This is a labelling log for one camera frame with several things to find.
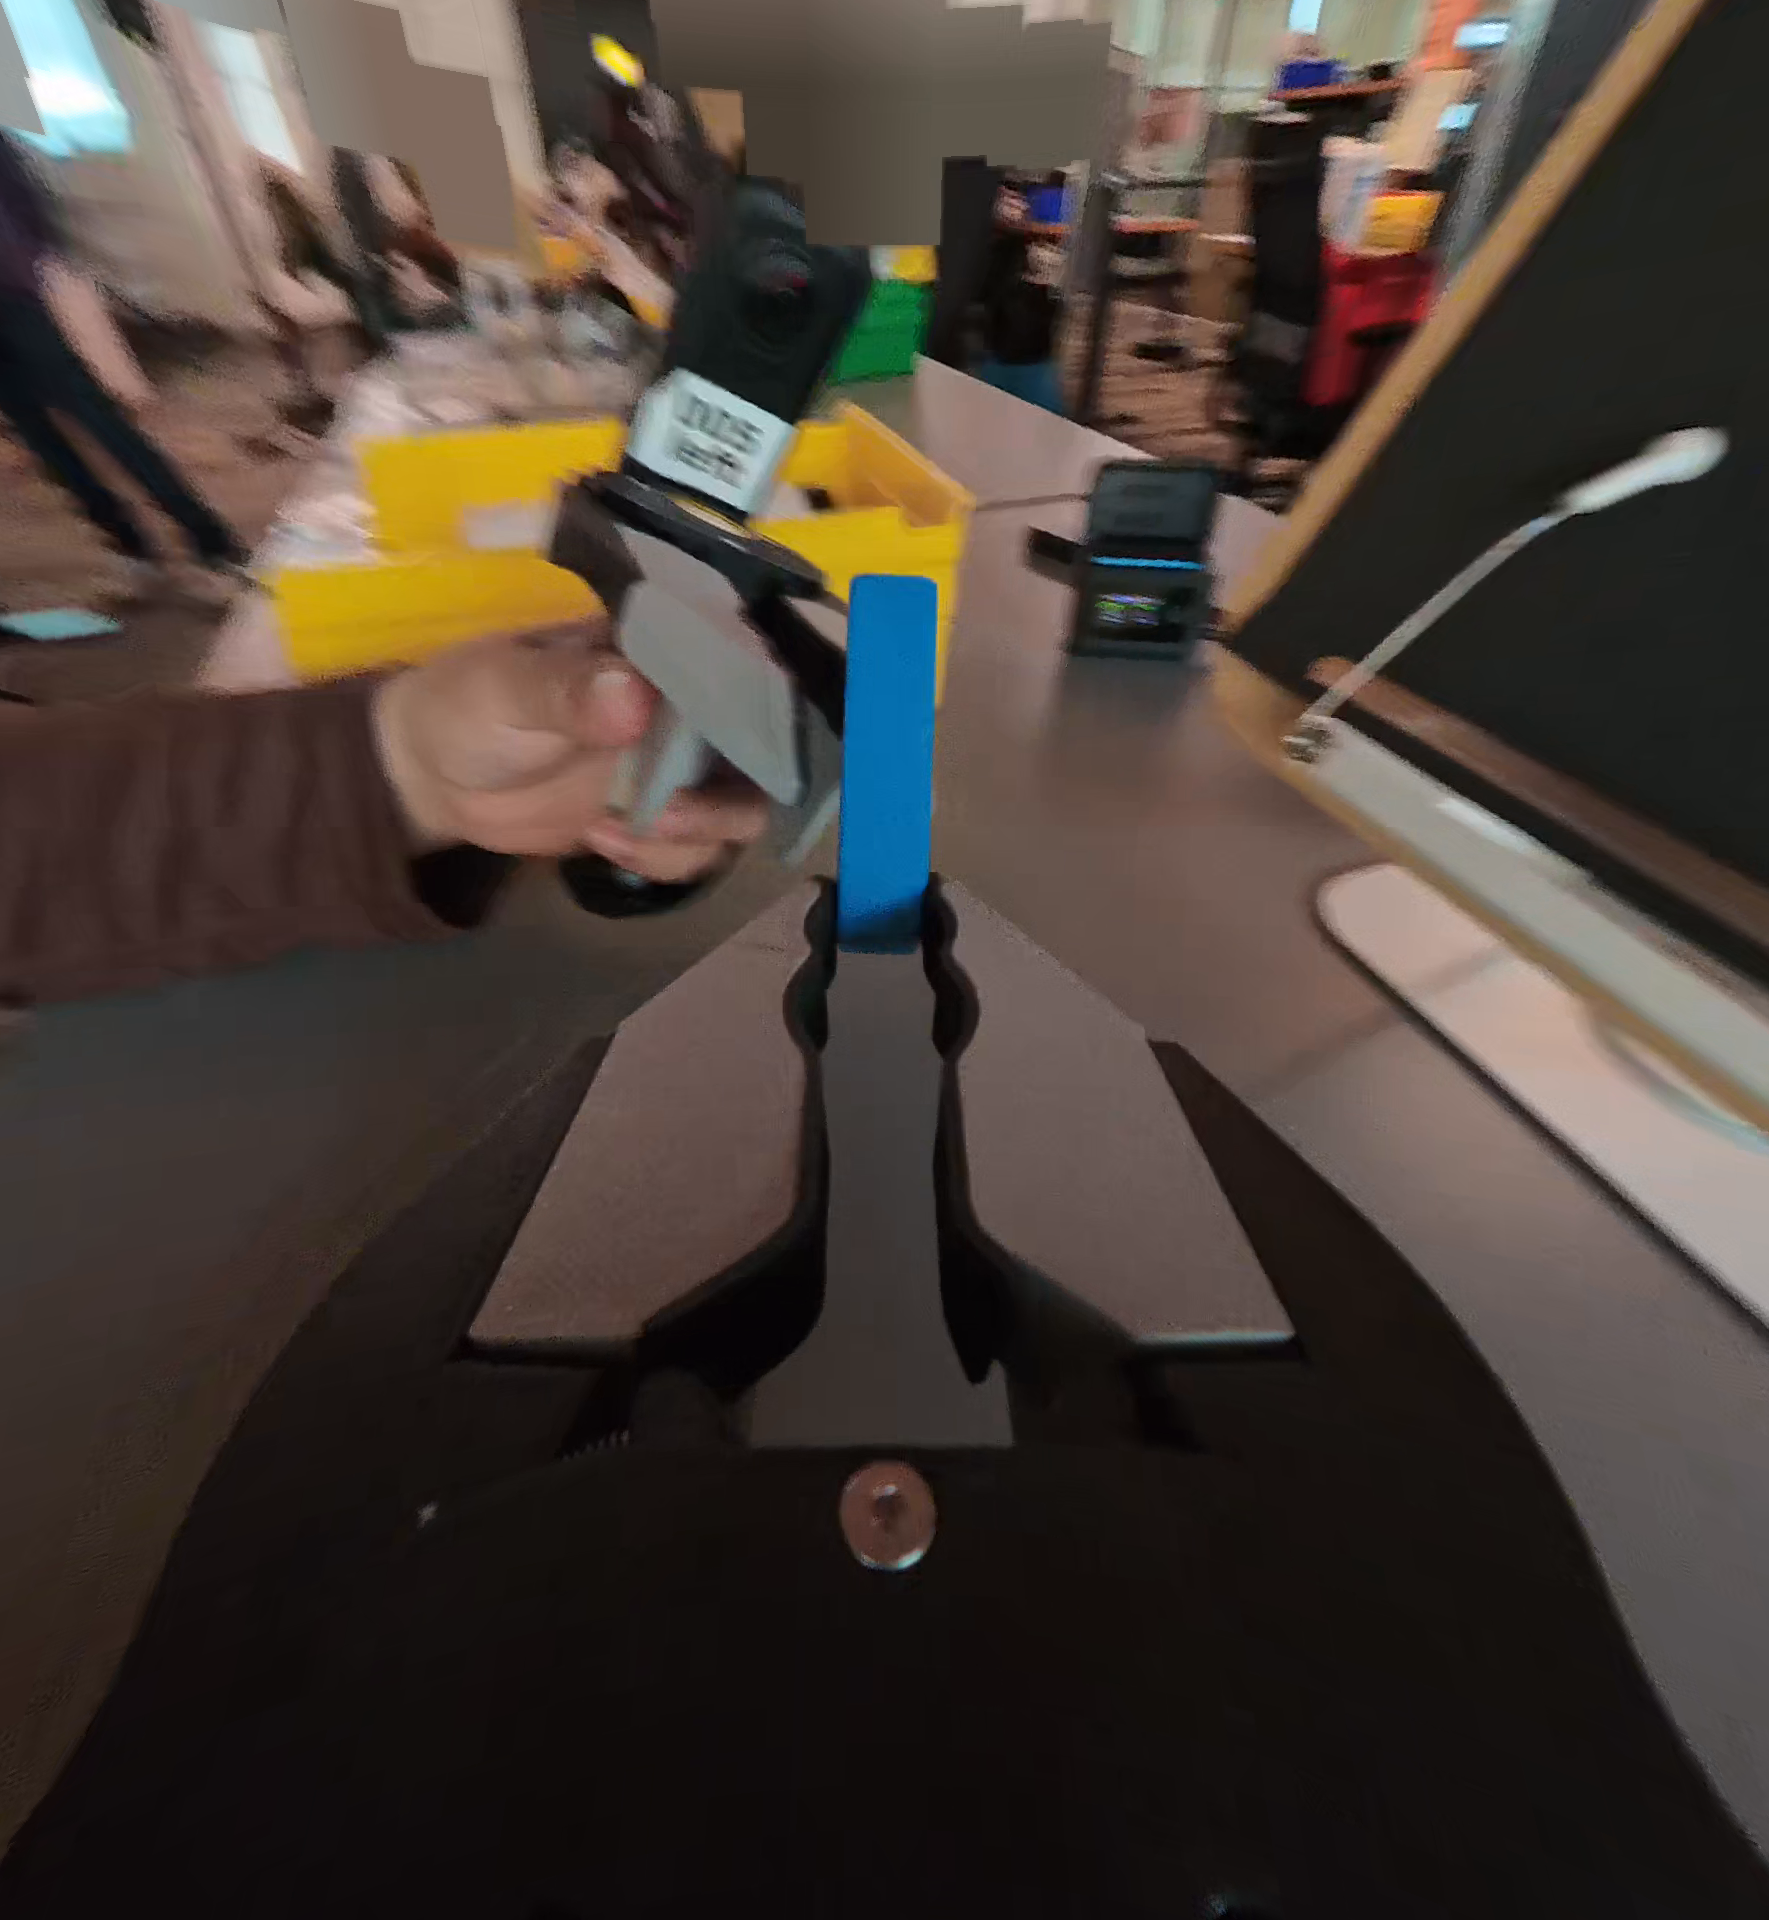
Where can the black device with small screen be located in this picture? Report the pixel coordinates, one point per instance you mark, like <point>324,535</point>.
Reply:
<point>1145,554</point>

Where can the person's left forearm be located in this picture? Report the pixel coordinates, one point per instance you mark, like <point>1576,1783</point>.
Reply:
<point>149,839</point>

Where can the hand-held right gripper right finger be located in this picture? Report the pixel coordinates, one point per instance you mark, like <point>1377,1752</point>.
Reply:
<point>1094,1156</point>

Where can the black board with wooden edge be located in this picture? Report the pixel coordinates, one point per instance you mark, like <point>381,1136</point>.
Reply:
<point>1649,523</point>

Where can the shallow yellow plastic bin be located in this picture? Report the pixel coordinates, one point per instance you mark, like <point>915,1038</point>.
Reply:
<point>417,608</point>

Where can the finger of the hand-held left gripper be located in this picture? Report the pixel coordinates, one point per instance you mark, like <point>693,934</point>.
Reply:
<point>720,675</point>

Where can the green plastic bin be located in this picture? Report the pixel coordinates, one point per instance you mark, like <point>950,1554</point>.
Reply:
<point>885,331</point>

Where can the person's left hand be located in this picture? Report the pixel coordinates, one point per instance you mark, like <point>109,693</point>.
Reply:
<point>510,750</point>

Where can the large yellow plastic bin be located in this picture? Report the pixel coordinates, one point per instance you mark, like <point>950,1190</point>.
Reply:
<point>885,510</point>

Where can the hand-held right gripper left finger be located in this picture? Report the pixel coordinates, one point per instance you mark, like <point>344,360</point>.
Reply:
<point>674,1140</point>

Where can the blue rectangular block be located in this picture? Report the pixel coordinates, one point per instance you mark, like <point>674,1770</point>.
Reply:
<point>885,750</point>

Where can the red cart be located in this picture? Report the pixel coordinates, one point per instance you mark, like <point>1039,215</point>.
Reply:
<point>1363,322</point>

